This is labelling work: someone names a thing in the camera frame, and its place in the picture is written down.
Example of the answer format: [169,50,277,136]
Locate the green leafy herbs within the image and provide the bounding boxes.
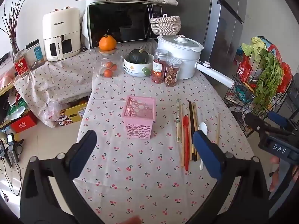
[253,49,284,112]

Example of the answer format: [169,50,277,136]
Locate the grey refrigerator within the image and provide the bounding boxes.
[161,0,248,63]

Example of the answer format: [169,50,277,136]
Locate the black lid glass jar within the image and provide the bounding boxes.
[25,39,45,69]

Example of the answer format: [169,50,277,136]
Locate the green and white bag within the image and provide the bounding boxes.
[7,98,30,119]

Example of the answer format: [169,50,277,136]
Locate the white spoon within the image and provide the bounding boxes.
[198,122,208,170]

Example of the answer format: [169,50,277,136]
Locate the black wire rack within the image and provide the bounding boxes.
[223,49,295,138]

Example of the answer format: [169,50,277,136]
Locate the red plastic bag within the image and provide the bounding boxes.
[267,44,292,94]

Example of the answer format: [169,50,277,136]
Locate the clear plastic bag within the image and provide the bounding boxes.
[42,100,64,122]

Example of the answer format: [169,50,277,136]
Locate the person's right hand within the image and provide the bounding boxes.
[269,156,299,193]

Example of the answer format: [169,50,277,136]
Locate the red plastic spoon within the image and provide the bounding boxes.
[183,115,189,171]

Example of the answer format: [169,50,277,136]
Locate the brown wooden chopstick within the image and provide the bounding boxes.
[193,102,199,161]

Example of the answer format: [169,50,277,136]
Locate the white bowl with green handle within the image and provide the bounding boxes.
[123,52,155,77]

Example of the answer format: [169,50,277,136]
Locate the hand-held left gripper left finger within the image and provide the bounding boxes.
[20,129,104,224]

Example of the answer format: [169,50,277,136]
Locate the black floor device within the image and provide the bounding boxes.
[6,133,25,166]

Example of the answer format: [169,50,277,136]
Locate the jar of red dried fruit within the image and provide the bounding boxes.
[151,49,169,84]

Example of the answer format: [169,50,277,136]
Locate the red flat box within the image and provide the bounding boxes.
[10,117,38,133]

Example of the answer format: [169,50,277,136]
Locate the large orange with stem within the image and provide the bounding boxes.
[98,29,117,51]

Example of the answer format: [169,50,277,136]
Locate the woven rope basket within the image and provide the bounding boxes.
[149,14,181,36]

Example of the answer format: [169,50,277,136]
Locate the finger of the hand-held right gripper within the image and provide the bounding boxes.
[244,113,294,137]
[268,111,296,131]

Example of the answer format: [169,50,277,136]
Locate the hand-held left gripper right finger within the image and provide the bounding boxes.
[192,130,284,224]

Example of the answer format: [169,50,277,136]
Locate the red label glass jar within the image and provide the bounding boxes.
[13,49,31,78]

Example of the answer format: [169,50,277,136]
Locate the napa cabbage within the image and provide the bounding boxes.
[241,37,268,56]

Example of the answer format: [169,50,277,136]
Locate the dry twig bouquet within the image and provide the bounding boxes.
[0,0,27,52]

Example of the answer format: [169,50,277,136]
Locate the wooden side cabinet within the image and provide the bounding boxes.
[0,82,17,131]

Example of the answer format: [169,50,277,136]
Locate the white electric cooking pot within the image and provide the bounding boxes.
[157,35,235,88]

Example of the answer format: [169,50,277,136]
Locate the glass jar with wooden lid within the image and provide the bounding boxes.
[96,48,124,78]

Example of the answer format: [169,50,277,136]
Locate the red snack packet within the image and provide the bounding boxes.
[237,54,254,82]

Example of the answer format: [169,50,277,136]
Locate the jar of dried fruit rings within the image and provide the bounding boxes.
[164,57,182,87]

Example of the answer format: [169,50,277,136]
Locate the yellow cardboard box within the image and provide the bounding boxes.
[59,101,89,125]

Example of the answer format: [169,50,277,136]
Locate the cream air fryer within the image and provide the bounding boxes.
[42,7,82,62]

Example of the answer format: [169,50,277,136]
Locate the pink cloth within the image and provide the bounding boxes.
[0,65,16,87]

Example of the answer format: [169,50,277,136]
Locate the small floral drape cloth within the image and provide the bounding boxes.
[13,48,98,128]

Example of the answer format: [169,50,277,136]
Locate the teal snack packet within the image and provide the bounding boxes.
[235,86,255,103]

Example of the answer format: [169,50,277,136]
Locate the black door microwave oven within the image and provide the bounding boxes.
[85,0,164,50]

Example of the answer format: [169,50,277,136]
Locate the dark green pumpkin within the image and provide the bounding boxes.
[128,49,149,64]

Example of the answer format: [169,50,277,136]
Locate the pink perforated utensil holder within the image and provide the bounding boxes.
[121,96,156,140]

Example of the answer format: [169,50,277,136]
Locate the cherry print tablecloth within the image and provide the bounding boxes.
[73,40,255,224]

